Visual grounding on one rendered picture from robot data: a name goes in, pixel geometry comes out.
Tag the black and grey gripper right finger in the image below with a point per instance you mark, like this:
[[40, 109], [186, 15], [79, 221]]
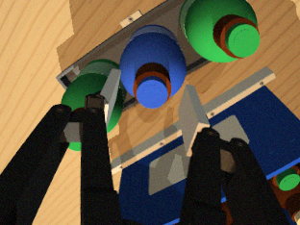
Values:
[[250, 198]]

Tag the grey rectangular tray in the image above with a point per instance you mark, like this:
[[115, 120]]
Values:
[[166, 14]]

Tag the blue bottle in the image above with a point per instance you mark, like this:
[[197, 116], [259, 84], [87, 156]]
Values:
[[153, 66]]

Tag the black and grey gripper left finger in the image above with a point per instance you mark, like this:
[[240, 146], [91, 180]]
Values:
[[27, 177]]

